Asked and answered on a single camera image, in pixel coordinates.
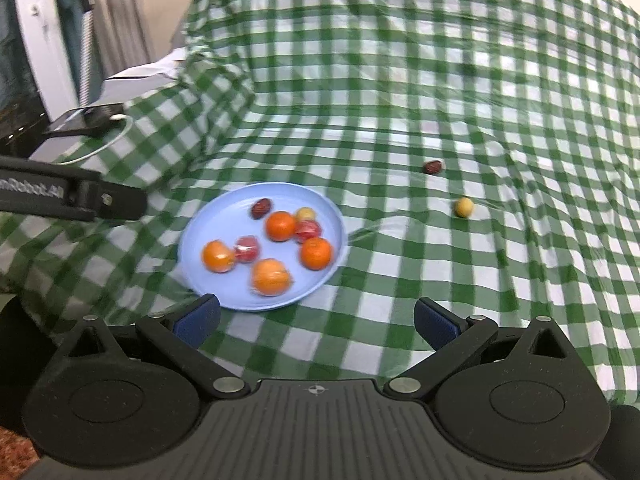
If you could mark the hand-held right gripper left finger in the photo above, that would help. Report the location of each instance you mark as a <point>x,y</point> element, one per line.
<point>197,323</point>

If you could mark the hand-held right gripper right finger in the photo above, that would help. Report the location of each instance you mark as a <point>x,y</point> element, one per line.
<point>437,326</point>

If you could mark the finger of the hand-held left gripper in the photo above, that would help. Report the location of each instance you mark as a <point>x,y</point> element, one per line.
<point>122,201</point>

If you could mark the orange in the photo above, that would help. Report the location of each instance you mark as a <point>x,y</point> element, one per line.
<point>271,276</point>
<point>280,226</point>
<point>218,256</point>
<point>316,253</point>

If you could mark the red tomato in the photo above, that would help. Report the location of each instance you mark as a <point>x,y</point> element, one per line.
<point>247,249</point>
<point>308,230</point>

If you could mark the blue plate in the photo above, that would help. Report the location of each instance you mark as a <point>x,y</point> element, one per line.
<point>227,225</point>

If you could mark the small yellow fruit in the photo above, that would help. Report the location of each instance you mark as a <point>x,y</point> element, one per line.
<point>463,207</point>
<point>304,214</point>

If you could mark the dark red fruit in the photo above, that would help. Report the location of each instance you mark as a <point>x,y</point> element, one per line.
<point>433,166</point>
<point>261,208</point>

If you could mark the black appliance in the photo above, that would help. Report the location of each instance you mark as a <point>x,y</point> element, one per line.
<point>17,127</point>

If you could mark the white box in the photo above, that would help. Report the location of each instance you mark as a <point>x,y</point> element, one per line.
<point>142,71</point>

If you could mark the white door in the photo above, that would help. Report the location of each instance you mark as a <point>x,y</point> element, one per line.
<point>42,35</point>

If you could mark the grey curtain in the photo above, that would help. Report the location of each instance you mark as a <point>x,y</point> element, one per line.
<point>125,12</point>

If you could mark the green checkered tablecloth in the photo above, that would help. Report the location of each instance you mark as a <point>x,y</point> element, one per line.
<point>400,90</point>

